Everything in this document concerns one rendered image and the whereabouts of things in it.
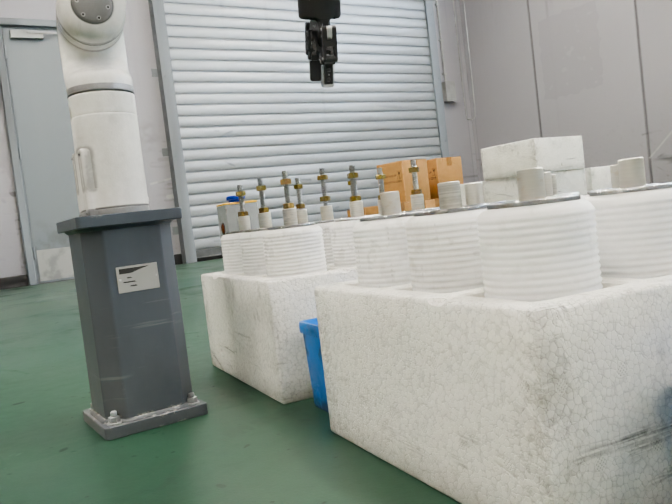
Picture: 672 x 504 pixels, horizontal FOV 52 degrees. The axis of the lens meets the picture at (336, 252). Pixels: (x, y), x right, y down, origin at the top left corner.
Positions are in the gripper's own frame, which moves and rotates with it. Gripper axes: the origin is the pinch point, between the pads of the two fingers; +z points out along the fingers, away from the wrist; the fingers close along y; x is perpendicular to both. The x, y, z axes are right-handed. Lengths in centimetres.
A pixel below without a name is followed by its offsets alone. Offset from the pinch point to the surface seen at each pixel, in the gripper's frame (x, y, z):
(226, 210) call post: 18.1, 12.1, 26.7
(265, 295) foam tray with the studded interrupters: 17.5, -34.3, 25.3
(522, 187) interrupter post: 1, -75, -1
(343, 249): 3.5, -26.1, 22.9
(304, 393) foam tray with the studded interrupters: 14, -40, 39
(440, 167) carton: -171, 338, 114
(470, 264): 3, -70, 8
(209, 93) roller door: -20, 519, 75
